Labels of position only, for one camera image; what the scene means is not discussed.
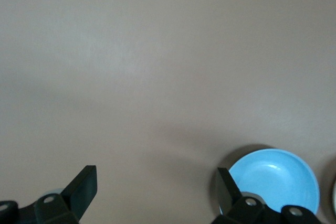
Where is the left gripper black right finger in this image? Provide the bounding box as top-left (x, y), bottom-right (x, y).
top-left (211, 167), bottom-right (320, 224)

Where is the white round plate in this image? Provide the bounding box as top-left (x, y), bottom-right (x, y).
top-left (329, 173), bottom-right (336, 210)

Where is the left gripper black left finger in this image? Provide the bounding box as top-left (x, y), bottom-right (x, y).
top-left (0, 165), bottom-right (98, 224)

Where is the light blue bowl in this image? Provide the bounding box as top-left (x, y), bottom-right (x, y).
top-left (227, 148), bottom-right (321, 216)

